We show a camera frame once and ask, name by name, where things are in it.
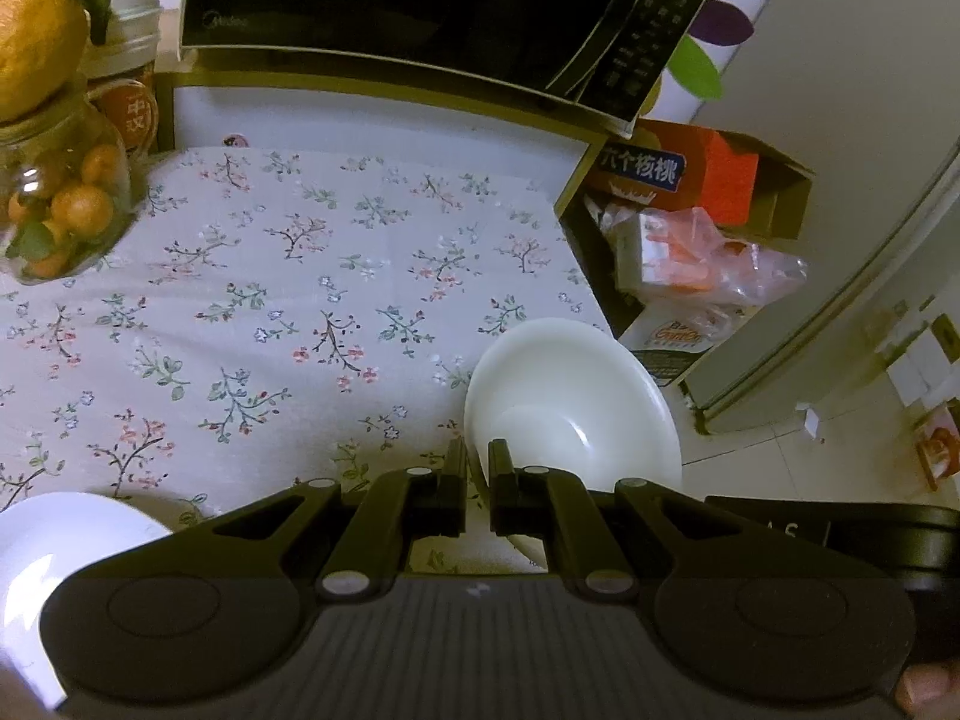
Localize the red box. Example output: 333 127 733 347
585 118 760 227

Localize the red label can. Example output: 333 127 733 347
94 75 160 160

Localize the floral tablecloth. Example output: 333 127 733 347
0 146 625 580

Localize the orange citrus fruit with leaves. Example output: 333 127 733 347
0 0 115 125

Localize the glass jar of kumquats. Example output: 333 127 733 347
0 79 134 286

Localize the cream bowl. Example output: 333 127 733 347
463 317 683 565

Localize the white and orange snack bag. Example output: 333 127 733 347
619 300 740 392

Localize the white plate with swirl print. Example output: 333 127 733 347
0 493 175 707

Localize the clear plastic bag of packets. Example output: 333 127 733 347
600 206 809 310

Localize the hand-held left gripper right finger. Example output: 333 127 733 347
487 439 722 602

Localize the purple and green wall sticker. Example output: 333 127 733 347
658 0 755 107

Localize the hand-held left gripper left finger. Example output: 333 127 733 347
214 436 468 605

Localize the person's right hand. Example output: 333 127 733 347
896 661 960 718

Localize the black microwave oven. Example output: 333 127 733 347
178 0 730 138

